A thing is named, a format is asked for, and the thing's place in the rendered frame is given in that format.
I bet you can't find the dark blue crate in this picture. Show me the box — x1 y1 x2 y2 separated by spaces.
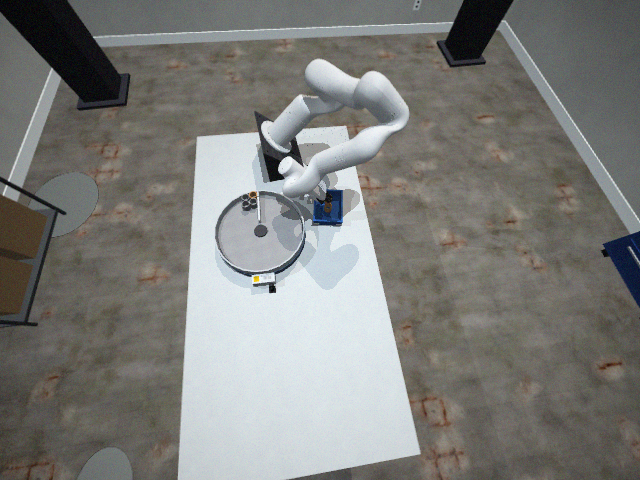
313 189 343 226

